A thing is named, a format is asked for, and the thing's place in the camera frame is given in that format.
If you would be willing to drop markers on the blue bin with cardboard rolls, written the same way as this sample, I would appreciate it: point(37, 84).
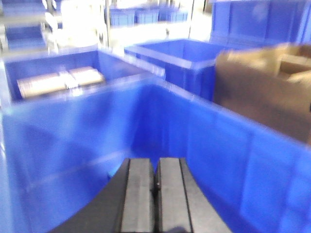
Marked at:
point(111, 65)

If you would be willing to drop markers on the open brown cardboard box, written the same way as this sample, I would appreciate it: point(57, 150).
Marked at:
point(271, 85)

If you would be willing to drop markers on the brown cardboard roll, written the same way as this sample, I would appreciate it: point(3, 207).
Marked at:
point(54, 82)

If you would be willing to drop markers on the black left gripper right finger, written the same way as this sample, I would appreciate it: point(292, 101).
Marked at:
point(182, 206)

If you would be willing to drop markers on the empty blue bin behind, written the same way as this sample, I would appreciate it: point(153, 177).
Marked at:
point(189, 64)

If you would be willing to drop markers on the large blue crate upper right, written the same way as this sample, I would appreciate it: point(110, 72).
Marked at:
point(261, 22)

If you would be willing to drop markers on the large blue target bin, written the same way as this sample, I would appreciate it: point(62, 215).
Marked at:
point(58, 153)

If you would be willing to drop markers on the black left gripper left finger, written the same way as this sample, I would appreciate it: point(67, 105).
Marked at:
point(124, 205)

